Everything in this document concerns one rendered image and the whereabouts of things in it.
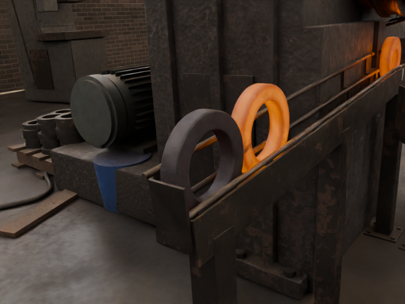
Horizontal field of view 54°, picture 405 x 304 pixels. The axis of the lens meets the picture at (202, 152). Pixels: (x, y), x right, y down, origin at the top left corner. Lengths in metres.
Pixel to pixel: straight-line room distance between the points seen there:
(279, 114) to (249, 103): 0.13
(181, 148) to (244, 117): 0.18
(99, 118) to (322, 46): 1.22
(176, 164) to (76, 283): 1.10
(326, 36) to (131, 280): 1.08
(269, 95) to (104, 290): 1.03
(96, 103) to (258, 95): 1.38
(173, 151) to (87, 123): 1.58
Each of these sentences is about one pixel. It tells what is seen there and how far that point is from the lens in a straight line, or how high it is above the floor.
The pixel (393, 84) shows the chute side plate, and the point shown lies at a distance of 1.52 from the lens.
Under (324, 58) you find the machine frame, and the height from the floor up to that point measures 0.78.
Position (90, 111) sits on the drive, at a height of 0.50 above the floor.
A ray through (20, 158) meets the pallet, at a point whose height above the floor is 0.05.
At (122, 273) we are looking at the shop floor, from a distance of 1.63.
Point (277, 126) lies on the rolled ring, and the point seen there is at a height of 0.68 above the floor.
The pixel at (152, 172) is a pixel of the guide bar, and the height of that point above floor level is 0.68.
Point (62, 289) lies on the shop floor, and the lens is 1.62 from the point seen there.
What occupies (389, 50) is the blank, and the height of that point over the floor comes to 0.77.
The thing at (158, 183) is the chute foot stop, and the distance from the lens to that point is 0.61.
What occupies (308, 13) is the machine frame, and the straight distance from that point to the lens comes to 1.23.
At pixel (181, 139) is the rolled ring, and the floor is 0.74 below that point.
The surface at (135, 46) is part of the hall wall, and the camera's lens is 8.64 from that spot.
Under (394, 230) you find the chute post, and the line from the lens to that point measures 1.92.
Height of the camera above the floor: 0.90
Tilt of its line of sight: 18 degrees down
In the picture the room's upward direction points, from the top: 3 degrees counter-clockwise
